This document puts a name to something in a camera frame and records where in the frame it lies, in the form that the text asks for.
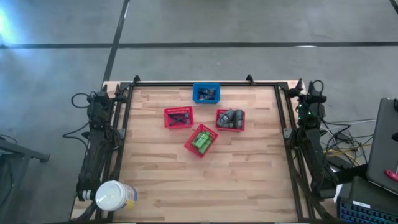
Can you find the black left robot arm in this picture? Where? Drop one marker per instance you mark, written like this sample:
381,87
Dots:
93,155

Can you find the red plastic basket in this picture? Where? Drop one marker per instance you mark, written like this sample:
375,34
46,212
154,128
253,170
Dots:
178,109
191,147
230,130

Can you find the grey deodorant bottle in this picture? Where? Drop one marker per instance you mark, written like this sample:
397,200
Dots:
238,119
231,125
225,117

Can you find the black metal stand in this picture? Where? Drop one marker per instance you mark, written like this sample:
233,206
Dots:
18,151

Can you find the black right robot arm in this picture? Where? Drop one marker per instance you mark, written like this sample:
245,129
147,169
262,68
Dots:
317,155

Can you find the blue plastic basket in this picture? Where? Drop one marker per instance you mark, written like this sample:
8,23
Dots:
195,93

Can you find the black aluminium table frame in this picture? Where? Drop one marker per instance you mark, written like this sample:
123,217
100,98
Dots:
149,84

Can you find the black power adapter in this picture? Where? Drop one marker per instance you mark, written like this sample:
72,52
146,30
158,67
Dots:
343,136

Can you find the red marker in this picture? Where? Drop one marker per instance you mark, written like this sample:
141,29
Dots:
391,175

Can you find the white wipes canister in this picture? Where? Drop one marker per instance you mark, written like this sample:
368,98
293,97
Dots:
113,195

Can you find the dark grey laptop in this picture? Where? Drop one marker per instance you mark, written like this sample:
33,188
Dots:
382,140

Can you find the small green toy piece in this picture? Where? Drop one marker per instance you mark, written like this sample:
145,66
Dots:
203,142

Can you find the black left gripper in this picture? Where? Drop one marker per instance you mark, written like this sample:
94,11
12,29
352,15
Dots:
98,109

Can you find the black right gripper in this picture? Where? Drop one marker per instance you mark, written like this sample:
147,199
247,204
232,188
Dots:
311,110

